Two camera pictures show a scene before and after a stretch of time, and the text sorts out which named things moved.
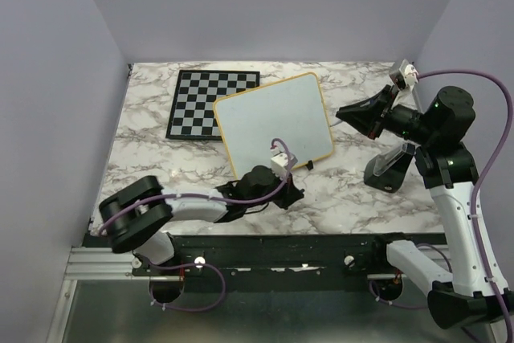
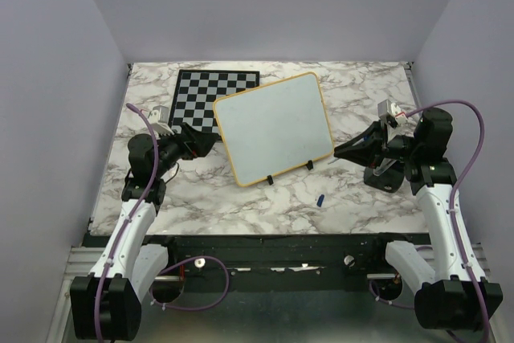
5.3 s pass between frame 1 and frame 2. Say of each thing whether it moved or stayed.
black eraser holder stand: stayed
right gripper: moved
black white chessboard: stayed
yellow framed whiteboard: stayed
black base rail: stayed
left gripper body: moved
